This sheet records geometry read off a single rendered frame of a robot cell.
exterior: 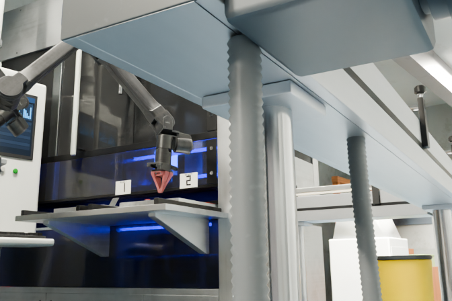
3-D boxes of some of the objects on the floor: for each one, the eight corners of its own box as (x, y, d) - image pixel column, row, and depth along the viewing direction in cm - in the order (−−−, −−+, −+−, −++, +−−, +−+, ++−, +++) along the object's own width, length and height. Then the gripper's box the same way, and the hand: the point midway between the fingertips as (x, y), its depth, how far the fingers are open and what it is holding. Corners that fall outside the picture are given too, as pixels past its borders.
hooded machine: (331, 332, 534) (323, 201, 567) (358, 326, 582) (349, 205, 615) (396, 337, 492) (383, 195, 526) (420, 330, 541) (406, 200, 574)
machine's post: (230, 466, 184) (222, -57, 236) (245, 469, 181) (233, -62, 233) (220, 472, 178) (214, -65, 230) (236, 476, 175) (227, -69, 227)
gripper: (165, 153, 191) (161, 195, 187) (146, 147, 183) (143, 191, 179) (179, 152, 188) (177, 195, 184) (162, 145, 179) (159, 190, 175)
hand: (160, 191), depth 181 cm, fingers closed
